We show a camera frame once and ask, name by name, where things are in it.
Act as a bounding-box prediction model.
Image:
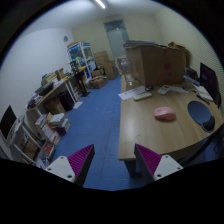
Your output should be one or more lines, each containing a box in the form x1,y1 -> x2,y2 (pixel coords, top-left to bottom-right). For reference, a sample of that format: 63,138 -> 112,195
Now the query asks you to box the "wooden side desk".
27,66 -> 86,114

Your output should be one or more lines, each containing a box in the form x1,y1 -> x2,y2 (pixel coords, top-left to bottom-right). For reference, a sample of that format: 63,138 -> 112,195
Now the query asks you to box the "white notebook on table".
195,86 -> 213,101

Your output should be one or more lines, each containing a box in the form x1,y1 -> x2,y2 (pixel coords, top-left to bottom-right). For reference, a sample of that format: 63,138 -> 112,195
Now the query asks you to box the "black monitor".
0,106 -> 16,139
200,63 -> 218,98

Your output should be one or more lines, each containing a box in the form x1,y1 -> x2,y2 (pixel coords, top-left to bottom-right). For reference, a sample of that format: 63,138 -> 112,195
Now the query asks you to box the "large cardboard box on table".
123,40 -> 186,86

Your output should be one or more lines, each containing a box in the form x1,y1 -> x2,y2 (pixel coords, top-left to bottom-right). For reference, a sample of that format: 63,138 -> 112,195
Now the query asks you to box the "white remote control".
133,92 -> 152,101

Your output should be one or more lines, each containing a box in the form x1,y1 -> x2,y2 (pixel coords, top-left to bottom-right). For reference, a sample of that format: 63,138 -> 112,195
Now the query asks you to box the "dark blue mouse pad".
187,101 -> 215,132

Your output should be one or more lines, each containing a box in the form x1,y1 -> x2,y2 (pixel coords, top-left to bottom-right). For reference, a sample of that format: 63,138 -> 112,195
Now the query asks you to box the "stack of books on floor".
49,113 -> 70,136

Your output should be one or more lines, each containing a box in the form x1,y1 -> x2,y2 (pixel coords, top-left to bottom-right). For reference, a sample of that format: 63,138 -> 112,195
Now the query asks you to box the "white calculator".
158,85 -> 170,95

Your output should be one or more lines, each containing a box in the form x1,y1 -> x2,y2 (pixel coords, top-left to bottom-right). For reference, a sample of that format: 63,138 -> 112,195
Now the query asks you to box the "white shelf unit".
0,116 -> 58,167

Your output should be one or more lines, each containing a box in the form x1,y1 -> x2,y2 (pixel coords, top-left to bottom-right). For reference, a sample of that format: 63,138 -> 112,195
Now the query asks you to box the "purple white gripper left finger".
46,144 -> 95,186

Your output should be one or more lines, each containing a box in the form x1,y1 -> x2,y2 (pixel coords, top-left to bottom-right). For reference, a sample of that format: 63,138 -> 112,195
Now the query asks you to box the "clear water bottle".
121,58 -> 134,86

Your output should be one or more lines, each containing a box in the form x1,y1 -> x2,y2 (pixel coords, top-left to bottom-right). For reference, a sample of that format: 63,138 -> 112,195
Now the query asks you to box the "ceiling light tube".
95,0 -> 106,9

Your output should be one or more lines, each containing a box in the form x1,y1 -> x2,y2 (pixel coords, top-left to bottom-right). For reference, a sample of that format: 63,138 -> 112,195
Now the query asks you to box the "black monitor left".
0,106 -> 16,139

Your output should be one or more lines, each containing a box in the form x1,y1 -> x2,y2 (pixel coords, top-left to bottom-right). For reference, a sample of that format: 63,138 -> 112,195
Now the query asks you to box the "open cardboard box on floor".
89,76 -> 108,89

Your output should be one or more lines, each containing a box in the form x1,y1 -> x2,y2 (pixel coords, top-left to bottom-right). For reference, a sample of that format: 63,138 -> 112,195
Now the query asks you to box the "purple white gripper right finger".
134,144 -> 182,182

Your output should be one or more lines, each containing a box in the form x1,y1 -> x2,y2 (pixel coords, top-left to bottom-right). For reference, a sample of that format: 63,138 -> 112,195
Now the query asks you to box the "stacked cardboard boxes corner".
94,51 -> 118,80

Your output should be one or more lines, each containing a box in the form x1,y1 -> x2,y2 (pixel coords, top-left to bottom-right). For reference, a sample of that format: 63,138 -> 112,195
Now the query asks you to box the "white paper sheet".
119,86 -> 145,100

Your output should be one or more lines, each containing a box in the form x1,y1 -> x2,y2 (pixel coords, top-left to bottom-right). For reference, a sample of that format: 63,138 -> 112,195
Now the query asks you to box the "grey door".
104,20 -> 129,58

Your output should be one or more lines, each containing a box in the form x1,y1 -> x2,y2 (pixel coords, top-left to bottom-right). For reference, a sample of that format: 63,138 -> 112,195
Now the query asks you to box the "glass display cabinet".
67,42 -> 96,80

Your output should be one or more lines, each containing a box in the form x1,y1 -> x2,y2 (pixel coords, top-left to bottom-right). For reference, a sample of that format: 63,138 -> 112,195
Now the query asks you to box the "black monitor right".
200,63 -> 218,98

